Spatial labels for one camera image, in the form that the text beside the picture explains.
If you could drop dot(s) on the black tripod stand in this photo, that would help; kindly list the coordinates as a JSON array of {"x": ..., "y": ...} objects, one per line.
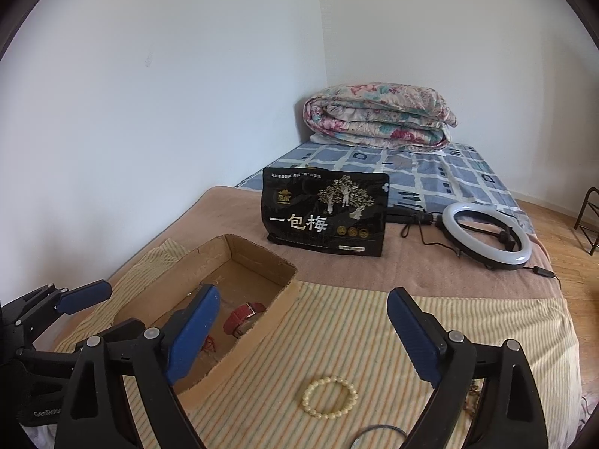
[{"x": 412, "y": 215}]

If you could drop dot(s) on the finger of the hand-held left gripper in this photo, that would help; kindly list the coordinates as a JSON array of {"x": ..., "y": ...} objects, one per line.
[
  {"x": 126, "y": 329},
  {"x": 84, "y": 297}
]

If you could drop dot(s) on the cardboard box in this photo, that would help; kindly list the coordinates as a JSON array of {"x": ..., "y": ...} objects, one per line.
[{"x": 276, "y": 308}]

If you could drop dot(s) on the blue plaid bed sheet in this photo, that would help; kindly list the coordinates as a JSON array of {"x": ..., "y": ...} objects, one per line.
[{"x": 444, "y": 168}]

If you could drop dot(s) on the black snack bag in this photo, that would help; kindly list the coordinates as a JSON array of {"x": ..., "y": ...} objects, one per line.
[{"x": 323, "y": 215}]

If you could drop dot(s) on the white pillow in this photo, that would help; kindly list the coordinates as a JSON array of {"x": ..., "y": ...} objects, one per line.
[{"x": 317, "y": 138}]

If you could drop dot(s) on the brown blanket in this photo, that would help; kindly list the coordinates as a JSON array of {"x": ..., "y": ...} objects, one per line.
[{"x": 327, "y": 269}]

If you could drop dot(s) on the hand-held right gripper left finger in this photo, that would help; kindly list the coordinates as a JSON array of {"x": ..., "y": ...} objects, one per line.
[{"x": 192, "y": 336}]

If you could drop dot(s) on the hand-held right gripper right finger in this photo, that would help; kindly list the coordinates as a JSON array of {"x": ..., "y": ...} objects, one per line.
[{"x": 414, "y": 336}]

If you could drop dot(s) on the folded floral quilt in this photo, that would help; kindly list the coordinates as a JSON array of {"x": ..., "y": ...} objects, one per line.
[{"x": 374, "y": 112}]

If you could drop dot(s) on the yellow striped cloth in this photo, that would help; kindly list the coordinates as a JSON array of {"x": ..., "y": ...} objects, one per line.
[{"x": 337, "y": 327}]

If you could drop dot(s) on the dark metal rack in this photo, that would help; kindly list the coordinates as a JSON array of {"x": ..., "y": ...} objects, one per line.
[{"x": 583, "y": 210}]

